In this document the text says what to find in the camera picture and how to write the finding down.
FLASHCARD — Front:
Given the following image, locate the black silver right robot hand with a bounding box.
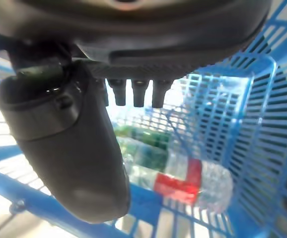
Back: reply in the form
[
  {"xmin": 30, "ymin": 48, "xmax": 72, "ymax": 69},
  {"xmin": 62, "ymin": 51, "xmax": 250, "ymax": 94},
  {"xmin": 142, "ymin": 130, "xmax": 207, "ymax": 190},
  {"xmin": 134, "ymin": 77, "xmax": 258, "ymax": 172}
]
[{"xmin": 0, "ymin": 0, "xmax": 273, "ymax": 225}]

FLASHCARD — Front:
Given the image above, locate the blue plastic shopping basket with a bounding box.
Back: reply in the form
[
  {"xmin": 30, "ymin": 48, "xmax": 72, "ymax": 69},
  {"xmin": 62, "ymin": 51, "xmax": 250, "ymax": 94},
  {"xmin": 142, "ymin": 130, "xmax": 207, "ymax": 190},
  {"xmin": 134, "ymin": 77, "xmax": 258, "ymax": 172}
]
[{"xmin": 0, "ymin": 0, "xmax": 287, "ymax": 238}]

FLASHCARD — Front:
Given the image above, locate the clear water bottle red cap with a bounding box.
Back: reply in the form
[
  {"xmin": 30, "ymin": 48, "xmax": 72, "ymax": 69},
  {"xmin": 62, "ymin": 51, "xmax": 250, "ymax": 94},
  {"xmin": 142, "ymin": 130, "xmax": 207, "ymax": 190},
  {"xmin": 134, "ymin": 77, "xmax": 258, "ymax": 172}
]
[{"xmin": 123, "ymin": 148, "xmax": 235, "ymax": 215}]

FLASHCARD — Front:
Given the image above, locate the green soda bottle yellow cap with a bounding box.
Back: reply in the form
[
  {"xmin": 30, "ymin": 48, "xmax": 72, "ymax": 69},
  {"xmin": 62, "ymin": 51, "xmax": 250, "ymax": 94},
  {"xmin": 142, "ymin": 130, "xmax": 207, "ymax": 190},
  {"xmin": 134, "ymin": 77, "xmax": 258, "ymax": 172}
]
[{"xmin": 113, "ymin": 125, "xmax": 174, "ymax": 174}]

